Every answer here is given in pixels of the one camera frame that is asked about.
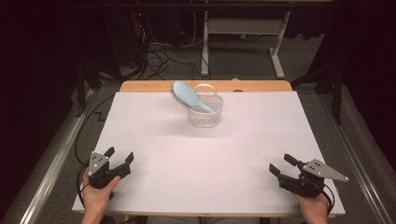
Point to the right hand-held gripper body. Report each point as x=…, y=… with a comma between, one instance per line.
x=311, y=183

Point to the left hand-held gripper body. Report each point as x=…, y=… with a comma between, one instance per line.
x=99, y=174

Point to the light blue hairbrush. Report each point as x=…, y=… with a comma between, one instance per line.
x=186, y=95

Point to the white plastic basket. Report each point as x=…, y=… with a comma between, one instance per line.
x=205, y=118

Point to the person's left hand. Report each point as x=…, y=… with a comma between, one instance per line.
x=96, y=200

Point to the person's right hand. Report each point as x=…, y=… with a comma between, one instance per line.
x=314, y=210

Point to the black metal stand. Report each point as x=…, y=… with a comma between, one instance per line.
x=81, y=90
x=337, y=93

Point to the white table sheet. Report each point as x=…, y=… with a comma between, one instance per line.
x=202, y=168

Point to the wooden table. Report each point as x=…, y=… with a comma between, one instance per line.
x=149, y=86

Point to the black computer tower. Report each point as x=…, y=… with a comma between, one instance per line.
x=124, y=37

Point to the aluminium floor rail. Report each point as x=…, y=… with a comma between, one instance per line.
x=358, y=161
x=53, y=174

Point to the white metal desk frame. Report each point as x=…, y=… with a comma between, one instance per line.
x=243, y=26

